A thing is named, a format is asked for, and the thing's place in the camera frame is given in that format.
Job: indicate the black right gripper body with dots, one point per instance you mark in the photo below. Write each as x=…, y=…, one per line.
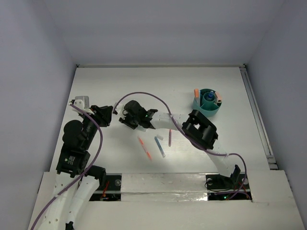
x=135, y=120

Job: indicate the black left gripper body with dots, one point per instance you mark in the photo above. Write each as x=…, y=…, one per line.
x=101, y=115

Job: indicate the orange capped highlighter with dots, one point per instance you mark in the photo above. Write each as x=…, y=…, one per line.
x=196, y=93

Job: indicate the small blue-cap glue bottle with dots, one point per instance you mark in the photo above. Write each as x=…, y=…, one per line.
x=211, y=95

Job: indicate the pink eraser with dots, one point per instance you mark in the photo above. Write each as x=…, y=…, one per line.
x=218, y=97

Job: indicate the green highlighter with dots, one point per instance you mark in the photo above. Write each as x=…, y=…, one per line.
x=141, y=129

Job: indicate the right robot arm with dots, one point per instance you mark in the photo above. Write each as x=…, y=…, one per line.
x=199, y=130

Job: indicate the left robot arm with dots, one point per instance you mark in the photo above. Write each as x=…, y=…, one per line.
x=76, y=178

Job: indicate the orange pen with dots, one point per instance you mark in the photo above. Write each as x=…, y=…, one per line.
x=144, y=148

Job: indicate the blue pen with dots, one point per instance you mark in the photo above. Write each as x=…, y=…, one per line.
x=159, y=146

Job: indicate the clear highlighter cap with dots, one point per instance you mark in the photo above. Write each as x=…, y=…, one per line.
x=160, y=137

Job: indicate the red purple pen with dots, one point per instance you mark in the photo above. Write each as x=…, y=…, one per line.
x=169, y=137

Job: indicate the teal round organizer container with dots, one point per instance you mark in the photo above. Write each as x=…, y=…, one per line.
x=206, y=107

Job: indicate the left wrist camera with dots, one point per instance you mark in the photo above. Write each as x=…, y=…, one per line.
x=80, y=103

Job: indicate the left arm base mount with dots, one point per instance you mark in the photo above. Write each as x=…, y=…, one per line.
x=111, y=191

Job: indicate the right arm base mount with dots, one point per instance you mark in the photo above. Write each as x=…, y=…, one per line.
x=220, y=188

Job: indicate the aluminium rail right side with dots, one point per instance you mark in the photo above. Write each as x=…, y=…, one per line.
x=258, y=119

